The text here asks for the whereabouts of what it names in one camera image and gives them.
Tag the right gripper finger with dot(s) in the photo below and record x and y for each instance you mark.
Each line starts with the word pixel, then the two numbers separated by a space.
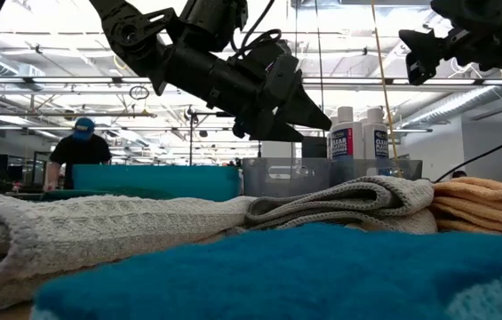
pixel 421 53

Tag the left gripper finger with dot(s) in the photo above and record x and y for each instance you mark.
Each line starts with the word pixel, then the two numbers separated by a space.
pixel 304 111
pixel 273 131

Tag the white plastic cleaner bottle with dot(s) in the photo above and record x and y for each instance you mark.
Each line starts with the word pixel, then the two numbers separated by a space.
pixel 348 133
pixel 334 120
pixel 377 133

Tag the grey waffle towel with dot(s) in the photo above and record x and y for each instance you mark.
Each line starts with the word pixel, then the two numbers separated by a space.
pixel 366 195
pixel 99 226

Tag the blue fuzzy towel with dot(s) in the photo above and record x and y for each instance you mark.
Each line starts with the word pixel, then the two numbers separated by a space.
pixel 277 275

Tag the orange towel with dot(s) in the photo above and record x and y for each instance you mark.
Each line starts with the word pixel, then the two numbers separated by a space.
pixel 486 204

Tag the dark green towel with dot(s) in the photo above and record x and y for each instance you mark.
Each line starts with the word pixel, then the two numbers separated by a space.
pixel 99 194

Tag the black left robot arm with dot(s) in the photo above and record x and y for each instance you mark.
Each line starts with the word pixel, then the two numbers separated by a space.
pixel 197 71

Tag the black background monitor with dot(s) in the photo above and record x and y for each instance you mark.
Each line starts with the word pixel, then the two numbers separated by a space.
pixel 314 146

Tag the small round ceiling reel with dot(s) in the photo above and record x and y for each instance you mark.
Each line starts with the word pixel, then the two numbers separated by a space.
pixel 189 114

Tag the teal plastic bin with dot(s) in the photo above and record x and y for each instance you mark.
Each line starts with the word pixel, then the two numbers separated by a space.
pixel 157 182

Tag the person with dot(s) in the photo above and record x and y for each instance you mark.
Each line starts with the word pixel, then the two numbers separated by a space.
pixel 79 153
pixel 458 174

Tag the black metal frame stand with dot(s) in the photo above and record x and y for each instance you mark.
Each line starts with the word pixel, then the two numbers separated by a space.
pixel 190 142

